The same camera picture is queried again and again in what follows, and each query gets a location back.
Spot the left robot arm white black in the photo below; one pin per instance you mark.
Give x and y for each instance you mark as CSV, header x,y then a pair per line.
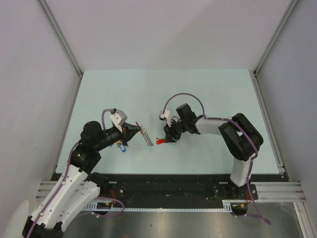
x,y
78,184

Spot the aluminium front rail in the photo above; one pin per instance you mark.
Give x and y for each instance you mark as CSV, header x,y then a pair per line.
x,y
44,189

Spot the slotted cable duct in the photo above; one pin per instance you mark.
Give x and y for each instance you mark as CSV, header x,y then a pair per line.
x,y
207,206

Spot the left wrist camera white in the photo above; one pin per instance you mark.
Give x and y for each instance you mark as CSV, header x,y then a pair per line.
x,y
118,119

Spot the aluminium frame post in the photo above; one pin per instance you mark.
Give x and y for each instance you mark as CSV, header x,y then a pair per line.
x,y
48,14
276,35

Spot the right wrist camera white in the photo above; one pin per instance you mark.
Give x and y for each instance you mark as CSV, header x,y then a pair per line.
x,y
166,116

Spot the red tag key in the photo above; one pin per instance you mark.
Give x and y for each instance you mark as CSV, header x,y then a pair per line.
x,y
160,141

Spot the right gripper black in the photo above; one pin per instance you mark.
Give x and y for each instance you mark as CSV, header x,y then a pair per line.
x,y
171,135

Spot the left aluminium frame post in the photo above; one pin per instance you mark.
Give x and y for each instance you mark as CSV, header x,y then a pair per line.
x,y
48,14

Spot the blue tag key front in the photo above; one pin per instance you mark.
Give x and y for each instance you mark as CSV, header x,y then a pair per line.
x,y
122,147

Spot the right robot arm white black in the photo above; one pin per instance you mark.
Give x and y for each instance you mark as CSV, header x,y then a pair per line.
x,y
240,136

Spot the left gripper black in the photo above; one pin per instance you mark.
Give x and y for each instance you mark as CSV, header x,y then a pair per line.
x,y
129,130

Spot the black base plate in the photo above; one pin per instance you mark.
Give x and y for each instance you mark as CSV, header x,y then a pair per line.
x,y
177,189

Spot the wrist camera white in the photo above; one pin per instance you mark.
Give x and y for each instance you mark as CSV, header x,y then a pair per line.
x,y
118,119
166,116

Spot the right aluminium frame post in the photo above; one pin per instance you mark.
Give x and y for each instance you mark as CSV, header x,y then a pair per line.
x,y
276,35

